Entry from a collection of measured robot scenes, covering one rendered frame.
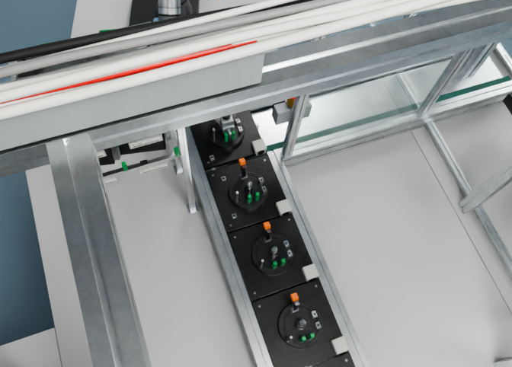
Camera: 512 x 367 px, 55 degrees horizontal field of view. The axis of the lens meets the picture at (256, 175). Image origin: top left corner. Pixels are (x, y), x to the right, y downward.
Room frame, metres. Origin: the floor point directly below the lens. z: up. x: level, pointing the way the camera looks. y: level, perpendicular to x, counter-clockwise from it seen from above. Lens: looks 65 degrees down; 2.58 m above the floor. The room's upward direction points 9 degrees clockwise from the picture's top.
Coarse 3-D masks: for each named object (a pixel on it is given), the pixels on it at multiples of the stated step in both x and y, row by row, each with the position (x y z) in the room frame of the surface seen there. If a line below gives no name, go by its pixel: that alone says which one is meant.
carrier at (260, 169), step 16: (256, 160) 0.82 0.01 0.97; (208, 176) 0.72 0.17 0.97; (240, 176) 0.73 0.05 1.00; (256, 176) 0.74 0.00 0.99; (272, 176) 0.76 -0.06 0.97; (224, 192) 0.67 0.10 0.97; (240, 192) 0.67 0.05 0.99; (256, 192) 0.68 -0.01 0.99; (272, 192) 0.70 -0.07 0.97; (224, 208) 0.61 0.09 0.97; (240, 208) 0.62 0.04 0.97; (256, 208) 0.63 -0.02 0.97; (272, 208) 0.64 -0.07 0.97; (288, 208) 0.64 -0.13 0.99; (224, 224) 0.55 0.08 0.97; (240, 224) 0.56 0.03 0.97; (256, 224) 0.57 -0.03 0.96
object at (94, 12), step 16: (80, 0) 1.54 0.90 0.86; (96, 0) 1.55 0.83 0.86; (112, 0) 1.57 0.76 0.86; (128, 0) 1.58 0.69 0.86; (208, 0) 1.65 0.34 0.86; (224, 0) 1.67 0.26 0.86; (240, 0) 1.68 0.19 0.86; (256, 0) 1.70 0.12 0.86; (80, 16) 1.45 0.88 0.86; (96, 16) 1.46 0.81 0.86; (112, 16) 1.48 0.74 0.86; (128, 16) 1.49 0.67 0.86; (80, 32) 1.36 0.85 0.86; (96, 32) 1.38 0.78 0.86
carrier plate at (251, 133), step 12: (252, 120) 0.98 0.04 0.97; (192, 132) 0.89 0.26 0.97; (204, 132) 0.90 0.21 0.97; (252, 132) 0.93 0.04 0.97; (204, 144) 0.85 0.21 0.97; (240, 144) 0.87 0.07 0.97; (204, 156) 0.80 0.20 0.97; (216, 156) 0.81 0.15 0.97; (228, 156) 0.81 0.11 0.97; (240, 156) 0.82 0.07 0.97; (252, 156) 0.84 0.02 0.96; (204, 168) 0.75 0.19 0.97
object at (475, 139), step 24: (504, 72) 1.49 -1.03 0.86; (456, 120) 1.20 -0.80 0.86; (480, 120) 1.22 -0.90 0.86; (504, 120) 1.23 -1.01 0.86; (432, 144) 1.06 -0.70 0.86; (456, 144) 1.08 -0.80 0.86; (480, 144) 1.10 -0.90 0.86; (504, 144) 1.12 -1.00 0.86; (432, 168) 0.95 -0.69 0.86; (480, 168) 0.98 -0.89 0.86; (456, 192) 0.86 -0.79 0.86; (504, 192) 0.89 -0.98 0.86; (504, 216) 0.79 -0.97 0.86; (480, 240) 0.68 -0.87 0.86; (504, 240) 0.69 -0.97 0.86; (504, 288) 0.51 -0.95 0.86
